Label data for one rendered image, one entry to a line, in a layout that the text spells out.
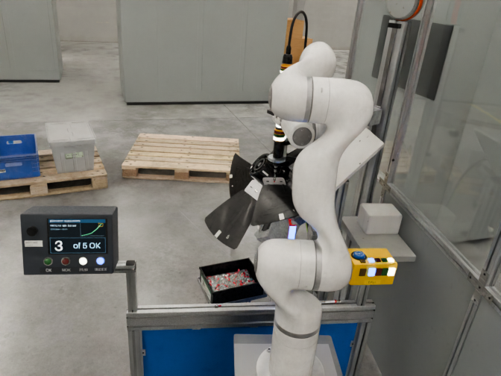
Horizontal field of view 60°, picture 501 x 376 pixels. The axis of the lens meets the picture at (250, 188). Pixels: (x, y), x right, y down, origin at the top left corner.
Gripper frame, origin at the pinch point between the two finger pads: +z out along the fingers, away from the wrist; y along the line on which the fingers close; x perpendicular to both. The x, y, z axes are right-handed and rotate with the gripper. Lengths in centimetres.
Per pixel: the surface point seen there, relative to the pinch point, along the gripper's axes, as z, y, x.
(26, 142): 277, -195, -124
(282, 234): -10, 4, -50
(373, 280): -41, 30, -48
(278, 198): -13.4, -0.8, -31.0
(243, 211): 1.3, -11.6, -45.2
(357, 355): -39, 32, -88
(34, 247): -42, -79, -33
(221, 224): 1, -20, -51
